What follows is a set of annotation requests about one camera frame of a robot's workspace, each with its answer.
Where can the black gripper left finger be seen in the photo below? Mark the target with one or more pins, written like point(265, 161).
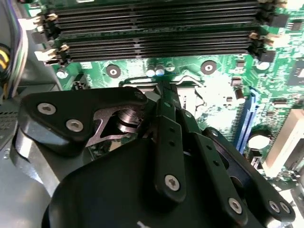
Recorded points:
point(59, 111)

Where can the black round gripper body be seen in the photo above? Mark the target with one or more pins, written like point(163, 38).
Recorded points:
point(107, 190)

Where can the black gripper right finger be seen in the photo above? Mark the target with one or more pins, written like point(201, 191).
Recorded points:
point(225, 171)

